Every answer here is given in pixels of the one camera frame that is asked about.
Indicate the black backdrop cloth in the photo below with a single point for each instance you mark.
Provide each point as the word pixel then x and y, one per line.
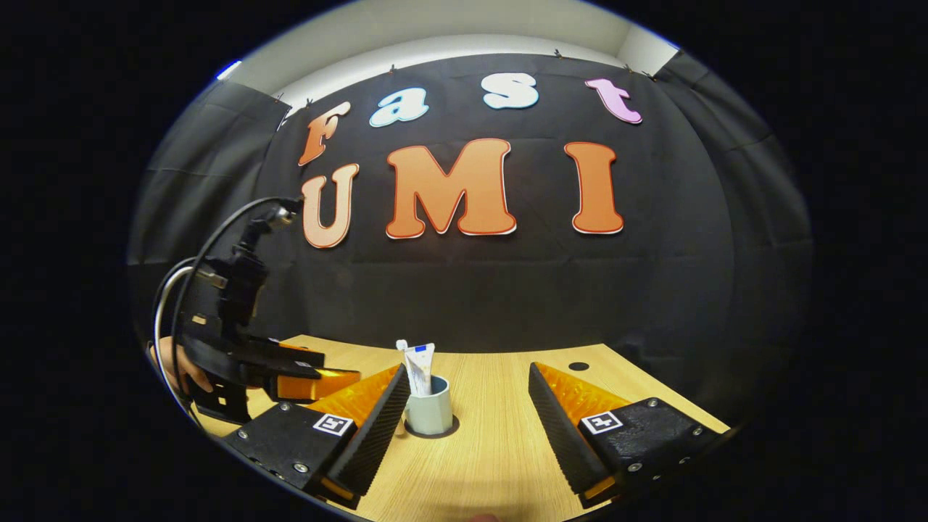
pixel 471 297

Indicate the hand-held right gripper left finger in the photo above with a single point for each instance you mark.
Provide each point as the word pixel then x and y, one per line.
pixel 377 435

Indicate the wooden desktop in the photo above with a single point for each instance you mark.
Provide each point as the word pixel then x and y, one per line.
pixel 486 464

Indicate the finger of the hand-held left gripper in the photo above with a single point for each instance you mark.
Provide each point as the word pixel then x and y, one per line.
pixel 312 384
pixel 290 355

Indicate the ceiling light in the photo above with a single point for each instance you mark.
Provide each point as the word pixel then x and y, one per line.
pixel 228 69

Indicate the white toothpaste tube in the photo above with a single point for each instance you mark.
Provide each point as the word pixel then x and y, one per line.
pixel 420 370

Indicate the dark brown round coaster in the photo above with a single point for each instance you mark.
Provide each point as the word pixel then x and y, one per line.
pixel 454 429

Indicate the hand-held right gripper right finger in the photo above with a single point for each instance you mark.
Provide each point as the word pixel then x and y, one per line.
pixel 562 435

